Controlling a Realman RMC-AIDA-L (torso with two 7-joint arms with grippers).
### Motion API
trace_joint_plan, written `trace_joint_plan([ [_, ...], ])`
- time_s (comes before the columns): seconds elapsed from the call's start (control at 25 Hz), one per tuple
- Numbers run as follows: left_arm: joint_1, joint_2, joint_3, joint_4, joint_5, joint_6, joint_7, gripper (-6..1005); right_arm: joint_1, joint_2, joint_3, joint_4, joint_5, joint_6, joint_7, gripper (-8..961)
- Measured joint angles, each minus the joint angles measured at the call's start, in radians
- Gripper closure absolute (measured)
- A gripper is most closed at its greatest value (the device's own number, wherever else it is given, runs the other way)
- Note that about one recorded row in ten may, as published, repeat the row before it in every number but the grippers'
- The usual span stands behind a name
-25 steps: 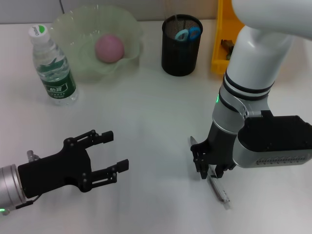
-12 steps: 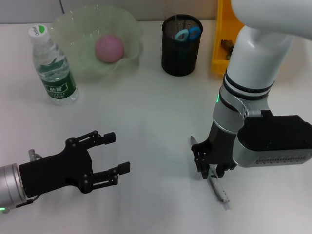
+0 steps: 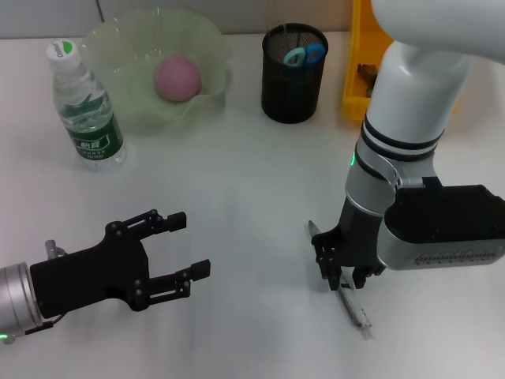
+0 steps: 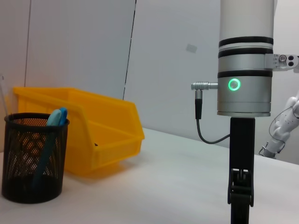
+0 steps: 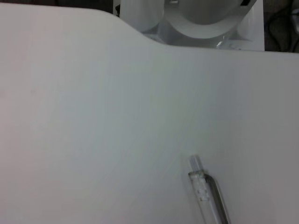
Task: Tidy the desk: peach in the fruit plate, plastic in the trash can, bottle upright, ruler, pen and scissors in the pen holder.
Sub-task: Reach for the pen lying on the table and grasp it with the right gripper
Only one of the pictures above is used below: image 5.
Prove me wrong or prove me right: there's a grey clear pen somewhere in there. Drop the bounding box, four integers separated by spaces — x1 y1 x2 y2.
188 154 232 224

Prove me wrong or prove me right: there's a black floor cable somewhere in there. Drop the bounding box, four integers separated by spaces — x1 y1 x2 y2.
267 7 299 51

